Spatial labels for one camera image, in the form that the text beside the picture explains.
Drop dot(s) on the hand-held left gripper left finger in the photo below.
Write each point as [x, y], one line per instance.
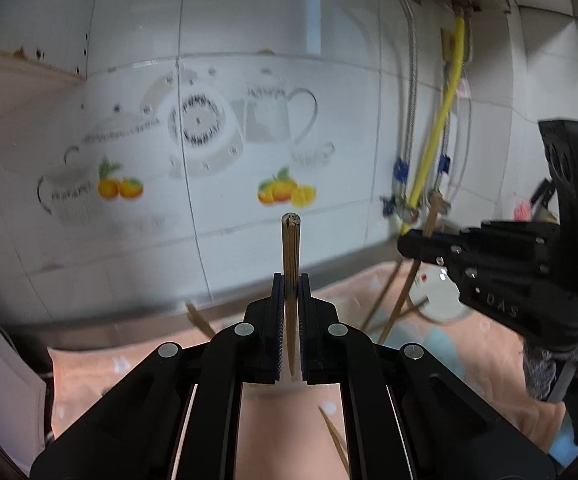
[278, 340]

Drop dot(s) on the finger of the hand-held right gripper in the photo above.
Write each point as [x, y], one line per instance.
[444, 247]

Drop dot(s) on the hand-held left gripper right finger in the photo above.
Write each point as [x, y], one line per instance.
[305, 340]

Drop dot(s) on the wooden chopstick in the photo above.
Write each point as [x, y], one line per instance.
[433, 212]
[335, 440]
[414, 306]
[291, 250]
[384, 295]
[201, 321]

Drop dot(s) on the person's right hand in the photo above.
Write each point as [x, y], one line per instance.
[544, 375]

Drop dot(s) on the metal water valve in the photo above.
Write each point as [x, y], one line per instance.
[439, 200]
[398, 207]

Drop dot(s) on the white floral bowl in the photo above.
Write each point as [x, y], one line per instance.
[444, 305]

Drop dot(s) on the pink brush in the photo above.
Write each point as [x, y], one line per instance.
[523, 210]

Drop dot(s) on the orange towel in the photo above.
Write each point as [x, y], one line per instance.
[489, 385]

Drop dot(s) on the pink tag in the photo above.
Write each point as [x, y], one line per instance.
[464, 87]

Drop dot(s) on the white appliance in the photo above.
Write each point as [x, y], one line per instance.
[4, 370]

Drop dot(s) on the beige range hood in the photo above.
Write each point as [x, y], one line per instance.
[14, 85]

